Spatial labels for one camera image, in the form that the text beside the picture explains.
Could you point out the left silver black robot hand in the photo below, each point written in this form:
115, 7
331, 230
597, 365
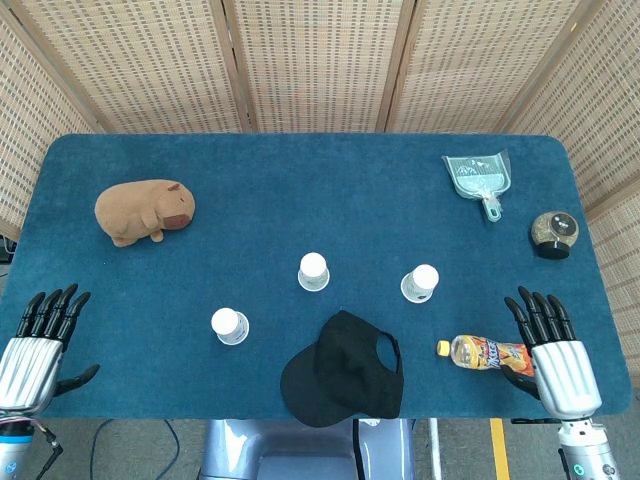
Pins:
30, 360

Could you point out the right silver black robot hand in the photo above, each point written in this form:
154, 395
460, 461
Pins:
565, 375

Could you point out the white paper cup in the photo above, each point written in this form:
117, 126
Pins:
424, 277
313, 265
226, 322

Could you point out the orange label drink bottle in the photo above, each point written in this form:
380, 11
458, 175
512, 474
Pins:
480, 352

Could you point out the yellow floor tape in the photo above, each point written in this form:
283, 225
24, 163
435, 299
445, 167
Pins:
499, 450

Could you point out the glass spice jar black lid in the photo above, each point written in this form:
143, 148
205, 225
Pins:
552, 235

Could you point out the white metal table leg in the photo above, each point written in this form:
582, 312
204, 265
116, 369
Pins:
434, 445

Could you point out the brown capybara plush toy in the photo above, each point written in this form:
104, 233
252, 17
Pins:
140, 210

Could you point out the woven bamboo screen panel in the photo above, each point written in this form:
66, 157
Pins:
150, 65
605, 125
320, 65
475, 65
30, 150

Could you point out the green dustpan in plastic wrap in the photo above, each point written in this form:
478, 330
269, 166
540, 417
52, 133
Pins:
475, 175

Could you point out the black baseball cap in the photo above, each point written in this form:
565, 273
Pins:
345, 375

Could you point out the silver-blue robot torso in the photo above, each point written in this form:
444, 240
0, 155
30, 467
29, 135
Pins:
300, 450

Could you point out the blue felt table mat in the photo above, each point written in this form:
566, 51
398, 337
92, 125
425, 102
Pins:
300, 200

